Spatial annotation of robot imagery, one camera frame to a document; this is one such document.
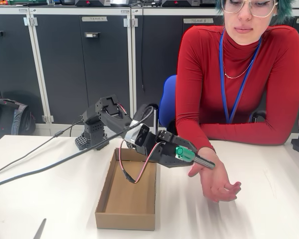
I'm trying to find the green capped permanent marker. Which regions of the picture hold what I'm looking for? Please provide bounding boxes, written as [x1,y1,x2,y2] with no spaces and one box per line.
[174,146,216,168]

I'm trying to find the person's right forearm red sleeve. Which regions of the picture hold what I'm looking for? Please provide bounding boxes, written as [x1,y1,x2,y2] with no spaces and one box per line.
[175,117,216,154]

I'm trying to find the person's left forearm red sleeve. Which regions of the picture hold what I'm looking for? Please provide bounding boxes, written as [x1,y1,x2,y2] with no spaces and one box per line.
[200,121,299,146]

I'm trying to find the person in red sweater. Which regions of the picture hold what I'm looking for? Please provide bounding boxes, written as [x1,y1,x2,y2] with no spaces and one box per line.
[175,0,299,146]

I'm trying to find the person's right hand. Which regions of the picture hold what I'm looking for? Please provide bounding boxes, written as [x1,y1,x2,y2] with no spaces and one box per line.
[188,147,242,204]

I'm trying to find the blue office chair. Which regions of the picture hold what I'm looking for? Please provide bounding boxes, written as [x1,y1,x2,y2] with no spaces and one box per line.
[132,74,267,140]

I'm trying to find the open cardboard box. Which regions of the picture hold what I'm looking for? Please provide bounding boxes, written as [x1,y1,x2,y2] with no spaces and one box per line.
[95,147,157,231]

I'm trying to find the TEAM 5 tape label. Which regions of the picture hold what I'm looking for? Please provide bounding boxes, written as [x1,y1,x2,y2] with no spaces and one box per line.
[183,18,213,24]

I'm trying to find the black case red triangle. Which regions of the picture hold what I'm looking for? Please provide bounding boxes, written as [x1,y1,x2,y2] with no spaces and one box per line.
[161,0,195,7]
[75,0,111,7]

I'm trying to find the TEAM 4 tape label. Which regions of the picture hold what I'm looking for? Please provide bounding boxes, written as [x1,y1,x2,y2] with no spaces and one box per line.
[81,16,108,22]

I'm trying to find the grey pointed metal piece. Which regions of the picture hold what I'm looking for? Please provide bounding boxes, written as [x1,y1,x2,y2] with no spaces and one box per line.
[32,218,47,239]

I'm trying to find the black backpack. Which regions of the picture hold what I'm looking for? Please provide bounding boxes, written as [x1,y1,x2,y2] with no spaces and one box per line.
[0,98,37,147]

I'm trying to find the green box on cabinet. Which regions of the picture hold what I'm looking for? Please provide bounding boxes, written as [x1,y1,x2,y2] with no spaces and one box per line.
[8,0,48,5]

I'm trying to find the red white servo wire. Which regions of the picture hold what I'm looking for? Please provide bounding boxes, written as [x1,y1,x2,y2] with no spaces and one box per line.
[119,139,165,185]

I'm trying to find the white camera box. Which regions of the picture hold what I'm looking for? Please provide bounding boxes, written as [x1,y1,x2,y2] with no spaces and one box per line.
[124,119,150,147]

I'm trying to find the blue lanyard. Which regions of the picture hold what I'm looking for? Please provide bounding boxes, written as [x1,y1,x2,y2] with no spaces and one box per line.
[219,31,262,124]

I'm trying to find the thin chain necklace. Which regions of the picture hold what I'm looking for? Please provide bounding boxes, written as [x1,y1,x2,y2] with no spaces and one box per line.
[223,62,254,79]

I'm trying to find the thin grey cable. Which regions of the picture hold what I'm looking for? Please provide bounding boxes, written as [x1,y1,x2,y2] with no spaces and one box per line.
[0,120,87,177]

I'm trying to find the wire rimmed glasses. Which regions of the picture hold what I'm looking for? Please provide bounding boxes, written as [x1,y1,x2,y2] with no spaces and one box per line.
[221,0,277,18]

